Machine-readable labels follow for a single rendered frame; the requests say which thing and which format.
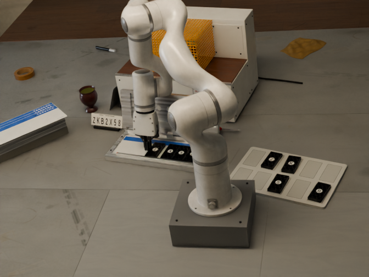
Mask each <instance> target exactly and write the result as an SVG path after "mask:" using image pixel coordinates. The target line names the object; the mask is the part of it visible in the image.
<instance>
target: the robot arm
mask: <svg viewBox="0 0 369 277"><path fill-rule="evenodd" d="M187 18H188V12H187V8H186V6H185V4H184V3H183V2H182V1H181V0H155V1H151V2H148V0H130V1H129V2H128V4H127V6H126V7H125V8H124V9H123V11H122V15H121V25H122V28H123V30H124V31H125V32H126V33H127V35H128V46H129V52H130V60H131V63H132V64H133V65H134V66H136V67H139V68H144V69H140V70H136V71H134V72H133V73H132V82H133V96H134V104H133V106H134V107H135V111H134V114H133V132H134V134H135V135H137V136H139V137H140V138H141V139H142V141H143V144H144V150H145V151H148V150H149V149H150V148H151V147H152V139H153V138H158V137H159V121H158V116H157V113H156V110H155V98H156V97H166V96H169V95H171V94H172V78H173V79H174V80H175V81H176V82H178V83H179V84H181V85H183V86H187V87H190V88H193V89H195V90H197V91H198V92H199V93H196V94H193V95H190V96H187V97H185V98H181V99H179V100H178V101H176V102H174V103H173V104H172V105H171V106H170V108H169V111H168V114H167V119H168V122H169V125H170V126H171V128H172V129H173V130H174V132H175V133H177V134H178V135H179V136H181V137H182V138H183V139H185V140H186V141H187V142H188V143H189V145H190V147H191V151H192V159H193V167H194V175H195V183H196V188H195V189H194V190H193V191H192V192H191V193H190V195H189V197H188V204H189V207H190V209H191V210H192V211H193V212H195V213H197V214H199V215H202V216H205V217H220V216H223V215H227V214H229V213H232V212H233V211H235V210H236V209H237V208H238V207H239V206H240V205H241V202H242V193H241V191H240V189H239V188H238V187H236V186H234V185H232V184H231V179H230V169H229V162H228V151H227V144H226V140H225V138H224V137H223V136H222V135H220V134H217V133H214V132H204V130H206V129H209V128H212V127H214V126H217V125H220V124H223V123H225V122H227V121H229V120H231V119H232V118H234V116H235V115H236V114H237V112H238V101H237V98H236V95H235V94H234V93H233V91H232V90H231V89H230V88H229V87H228V86H227V85H225V84H224V83H223V82H222V81H220V80H219V79H217V78H216V77H214V76H212V75H211V74H209V73H208V72H207V71H205V70H204V69H203V68H202V67H201V66H200V65H199V64H198V63H197V61H196V60H195V59H194V56H193V55H192V53H191V51H190V49H189V48H188V46H187V44H186V42H185V38H184V29H185V26H186V22H187ZM158 30H165V31H166V35H165V36H164V38H163V40H162V41H161V43H160V46H159V55H160V58H159V57H158V56H156V55H155V54H153V48H152V32H154V31H158ZM153 71H154V72H156V73H158V74H159V75H160V76H161V77H160V78H154V76H153Z"/></svg>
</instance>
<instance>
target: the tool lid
mask: <svg viewBox="0 0 369 277"><path fill-rule="evenodd" d="M120 94H121V109H122V124H123V129H127V128H128V127H131V128H132V127H133V114H134V111H135V107H134V106H133V104H134V96H133V90H128V89H121V90H120ZM187 96H190V95H181V94H174V93H172V94H171V95H169V96H166V97H156V98H155V110H156V113H157V116H158V121H159V133H167V132H173V134H174V135H178V134H177V133H175V132H174V130H173V129H172V128H171V126H170V125H169V122H168V119H167V114H168V109H167V108H168V107H170V106H171V105H172V104H173V103H174V102H176V101H178V100H179V99H181V98H185V97H187ZM157 106H160V107H161V110H158V109H157ZM204 132H214V133H217V134H220V125H217V126H214V127H212V128H209V129H206V130H204Z"/></svg>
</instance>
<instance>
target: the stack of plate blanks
mask: <svg viewBox="0 0 369 277"><path fill-rule="evenodd" d="M51 104H53V103H49V104H46V105H44V106H41V107H39V108H36V109H34V110H31V111H29V112H27V113H24V114H22V115H20V116H17V117H15V118H12V119H10V120H7V121H5V122H2V123H0V126H1V125H3V124H6V123H8V122H10V121H13V120H15V119H18V118H20V117H23V116H25V115H27V114H30V113H32V112H35V111H37V110H39V109H42V108H44V107H47V106H50V105H51ZM68 133H69V132H68V127H67V125H66V121H65V118H62V119H60V120H58V121H55V122H53V123H51V124H48V125H46V126H44V127H41V128H39V129H37V130H34V131H32V132H30V133H28V134H25V135H22V136H20V137H18V138H15V139H13V140H11V141H8V142H6V143H4V144H2V145H0V163H1V162H4V161H6V160H8V159H11V158H13V157H15V156H18V155H20V154H22V153H24V152H27V151H29V150H31V149H33V148H36V147H38V146H40V145H43V144H45V143H47V142H49V141H52V140H54V139H57V138H59V137H61V136H63V135H66V134H68Z"/></svg>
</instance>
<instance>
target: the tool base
mask: <svg viewBox="0 0 369 277"><path fill-rule="evenodd" d="M124 130H125V132H124V133H123V134H122V135H121V136H120V137H119V138H118V140H117V141H116V142H115V143H114V145H113V146H112V147H111V149H112V151H110V150H111V149H110V150H109V151H108V152H107V153H106V155H105V160H110V161H115V162H122V163H130V164H138V165H145V166H150V167H157V168H165V169H173V170H180V171H188V172H193V173H194V167H193V165H188V164H180V163H172V162H165V161H159V160H152V159H144V158H136V157H128V156H120V155H116V153H113V152H114V150H115V149H116V148H117V146H118V145H119V144H120V143H121V141H122V140H123V139H124V138H125V137H126V136H131V137H139V136H137V135H135V134H134V132H133V128H129V129H124ZM122 136H123V137H122ZM139 138H140V137H139ZM153 139H154V140H162V141H171V142H180V143H188V142H187V141H186V140H185V139H183V138H182V137H181V136H179V135H174V134H173V132H168V133H167V134H163V133H159V137H158V138H153Z"/></svg>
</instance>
